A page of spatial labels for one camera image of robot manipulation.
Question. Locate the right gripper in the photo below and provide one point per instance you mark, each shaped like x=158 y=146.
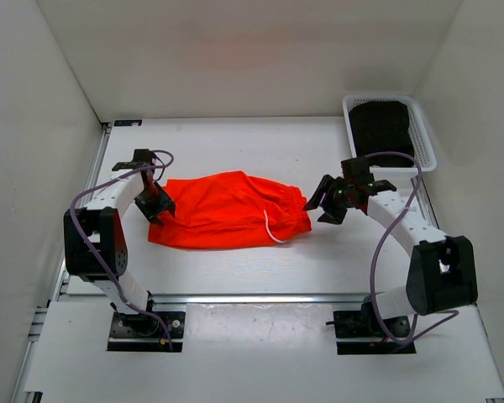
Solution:
x=322 y=186

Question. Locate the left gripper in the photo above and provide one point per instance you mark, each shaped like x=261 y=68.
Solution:
x=165 y=203

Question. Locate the orange shorts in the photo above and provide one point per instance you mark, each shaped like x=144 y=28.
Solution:
x=230 y=210

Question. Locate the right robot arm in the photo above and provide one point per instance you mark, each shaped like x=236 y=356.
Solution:
x=441 y=275

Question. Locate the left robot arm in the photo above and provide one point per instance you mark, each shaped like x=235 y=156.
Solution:
x=94 y=240

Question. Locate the black shorts in basket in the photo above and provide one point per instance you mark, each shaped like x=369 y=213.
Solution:
x=381 y=127

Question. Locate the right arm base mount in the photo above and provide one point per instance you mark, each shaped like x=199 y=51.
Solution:
x=358 y=332

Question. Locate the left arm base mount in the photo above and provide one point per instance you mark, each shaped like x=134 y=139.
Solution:
x=138 y=333

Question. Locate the aluminium front rail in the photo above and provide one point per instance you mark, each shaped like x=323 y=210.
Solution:
x=328 y=298

